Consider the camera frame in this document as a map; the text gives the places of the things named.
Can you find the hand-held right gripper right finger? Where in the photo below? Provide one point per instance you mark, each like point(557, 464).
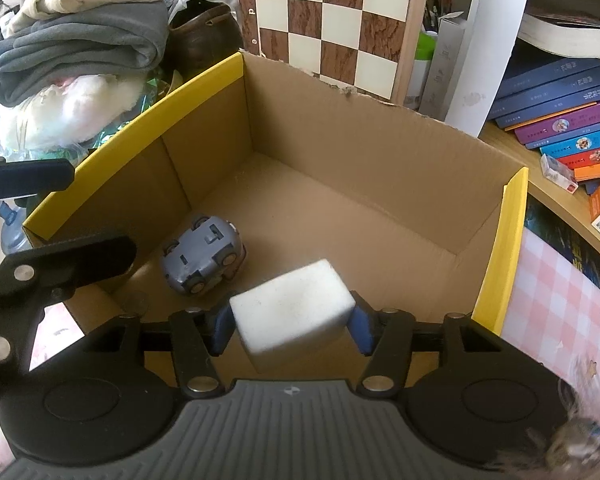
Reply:
point(361, 329)

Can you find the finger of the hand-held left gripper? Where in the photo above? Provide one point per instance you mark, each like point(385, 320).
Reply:
point(87, 259)
point(27, 177)

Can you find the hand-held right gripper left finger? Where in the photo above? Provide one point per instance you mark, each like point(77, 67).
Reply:
point(223, 331)

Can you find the white foam block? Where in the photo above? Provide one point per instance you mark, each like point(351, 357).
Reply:
point(292, 310)

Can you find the cardboard box with yellow tape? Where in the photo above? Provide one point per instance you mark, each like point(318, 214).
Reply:
point(360, 160)

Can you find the green and white container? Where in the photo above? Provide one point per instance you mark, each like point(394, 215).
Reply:
point(420, 67)

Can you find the blue water jug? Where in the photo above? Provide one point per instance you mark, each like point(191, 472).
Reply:
point(11, 230)

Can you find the grey-blue toy car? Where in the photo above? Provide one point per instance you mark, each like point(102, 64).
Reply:
point(202, 257)

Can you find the white fluffy plush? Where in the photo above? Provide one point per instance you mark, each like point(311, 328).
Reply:
point(65, 110)

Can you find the grey fleece blanket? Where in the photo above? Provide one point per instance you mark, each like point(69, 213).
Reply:
point(75, 45)

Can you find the pink checked cloth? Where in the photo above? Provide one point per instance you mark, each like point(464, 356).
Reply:
point(565, 310)

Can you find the brown leather bag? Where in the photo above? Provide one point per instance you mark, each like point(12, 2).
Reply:
point(205, 42)

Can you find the wooden shelf board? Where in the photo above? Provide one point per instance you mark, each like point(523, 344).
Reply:
point(540, 185)

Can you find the small red and white box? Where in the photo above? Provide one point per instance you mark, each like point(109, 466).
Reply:
point(557, 172)

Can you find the grey-white carton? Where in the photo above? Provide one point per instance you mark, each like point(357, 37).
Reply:
point(442, 67)

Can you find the stack of colourful books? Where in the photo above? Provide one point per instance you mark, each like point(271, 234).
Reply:
point(565, 110)

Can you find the wooden chessboard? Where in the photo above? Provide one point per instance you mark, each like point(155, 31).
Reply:
point(337, 15)

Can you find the thick white-paged book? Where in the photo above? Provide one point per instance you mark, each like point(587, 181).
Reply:
point(570, 35)

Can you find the white shelf post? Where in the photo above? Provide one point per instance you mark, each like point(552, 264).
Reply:
point(485, 50)

